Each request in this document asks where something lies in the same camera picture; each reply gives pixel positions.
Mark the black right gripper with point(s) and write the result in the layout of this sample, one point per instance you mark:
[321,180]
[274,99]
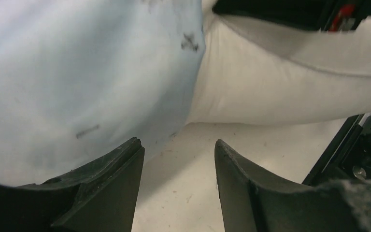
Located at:
[309,15]

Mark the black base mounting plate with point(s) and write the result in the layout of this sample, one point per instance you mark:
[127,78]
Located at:
[348,155]

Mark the light blue pillowcase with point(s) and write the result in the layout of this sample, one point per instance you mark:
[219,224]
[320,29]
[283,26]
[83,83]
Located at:
[80,77]

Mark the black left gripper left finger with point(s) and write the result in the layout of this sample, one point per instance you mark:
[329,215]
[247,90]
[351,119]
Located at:
[99,196]

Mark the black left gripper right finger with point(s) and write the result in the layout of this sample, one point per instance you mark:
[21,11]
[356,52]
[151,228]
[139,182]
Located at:
[254,199]

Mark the white pillow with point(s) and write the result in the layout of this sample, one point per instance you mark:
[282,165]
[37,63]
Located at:
[260,73]

